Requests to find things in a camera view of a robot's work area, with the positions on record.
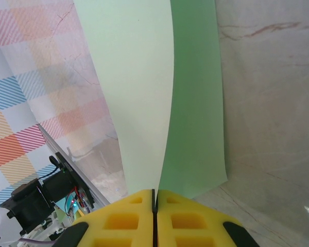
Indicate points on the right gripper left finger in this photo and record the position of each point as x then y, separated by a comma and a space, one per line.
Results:
118, 221

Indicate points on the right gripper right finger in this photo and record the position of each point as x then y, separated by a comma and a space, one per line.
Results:
193, 221

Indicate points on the aluminium mounting rail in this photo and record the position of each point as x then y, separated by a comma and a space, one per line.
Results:
90, 186

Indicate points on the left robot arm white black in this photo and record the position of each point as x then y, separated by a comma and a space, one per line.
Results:
25, 208

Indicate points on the light green cloth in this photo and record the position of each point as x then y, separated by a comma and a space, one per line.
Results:
134, 77

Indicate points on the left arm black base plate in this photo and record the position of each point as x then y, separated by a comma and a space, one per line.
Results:
72, 180

